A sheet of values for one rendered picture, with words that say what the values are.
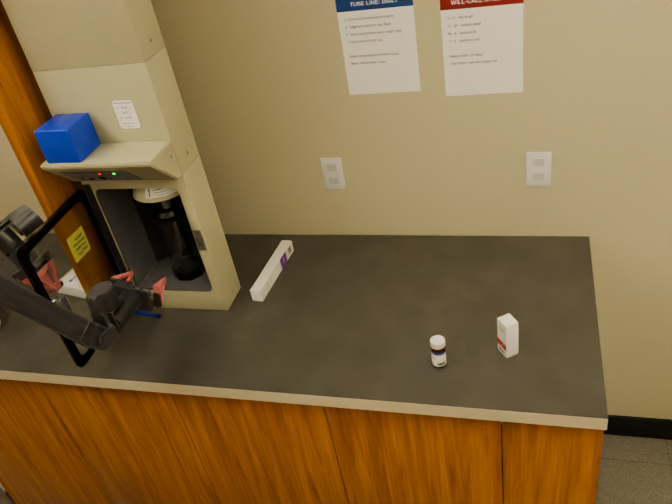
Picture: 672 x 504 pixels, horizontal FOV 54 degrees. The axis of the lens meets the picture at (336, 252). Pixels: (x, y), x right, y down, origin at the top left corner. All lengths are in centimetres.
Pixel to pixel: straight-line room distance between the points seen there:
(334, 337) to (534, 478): 63
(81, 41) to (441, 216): 116
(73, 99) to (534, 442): 142
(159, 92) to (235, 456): 107
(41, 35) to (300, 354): 102
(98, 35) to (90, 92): 16
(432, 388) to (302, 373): 34
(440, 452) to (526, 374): 32
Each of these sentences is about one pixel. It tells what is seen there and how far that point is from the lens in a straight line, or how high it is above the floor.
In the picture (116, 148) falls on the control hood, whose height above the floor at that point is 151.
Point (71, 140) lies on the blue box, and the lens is 173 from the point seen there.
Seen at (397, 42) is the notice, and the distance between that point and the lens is 189.
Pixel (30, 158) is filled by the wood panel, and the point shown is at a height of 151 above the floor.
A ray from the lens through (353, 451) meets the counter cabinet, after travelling 187.
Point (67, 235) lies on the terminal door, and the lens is 187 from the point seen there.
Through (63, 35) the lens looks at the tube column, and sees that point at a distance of 174.
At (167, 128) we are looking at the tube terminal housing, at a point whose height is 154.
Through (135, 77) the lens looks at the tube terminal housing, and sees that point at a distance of 168.
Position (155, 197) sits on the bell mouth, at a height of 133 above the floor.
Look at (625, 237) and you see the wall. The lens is 218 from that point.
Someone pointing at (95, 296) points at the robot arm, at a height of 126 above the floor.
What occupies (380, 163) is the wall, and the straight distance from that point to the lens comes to 206.
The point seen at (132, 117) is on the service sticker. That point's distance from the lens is 174.
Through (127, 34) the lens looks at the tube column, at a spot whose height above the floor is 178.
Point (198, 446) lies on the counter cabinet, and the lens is 209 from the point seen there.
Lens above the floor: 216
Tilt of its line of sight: 35 degrees down
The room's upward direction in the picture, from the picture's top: 11 degrees counter-clockwise
